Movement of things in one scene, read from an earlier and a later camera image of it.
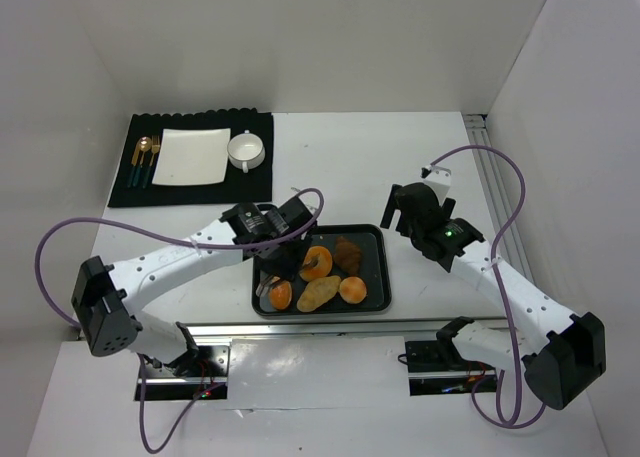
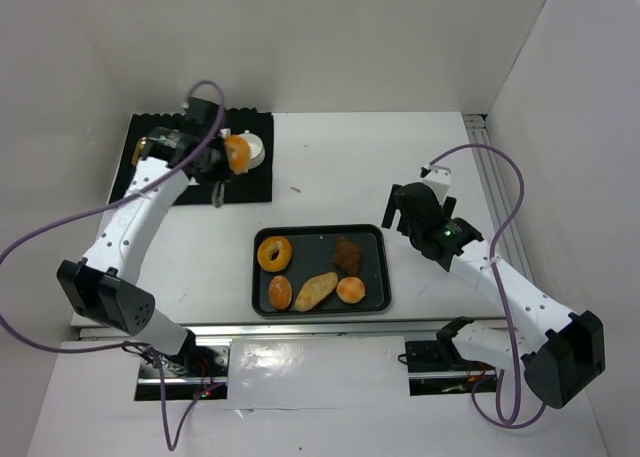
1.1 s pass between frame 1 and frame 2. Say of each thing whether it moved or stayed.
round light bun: stayed
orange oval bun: stayed
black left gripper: moved
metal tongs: moved
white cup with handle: stayed
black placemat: stayed
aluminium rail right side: stayed
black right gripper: stayed
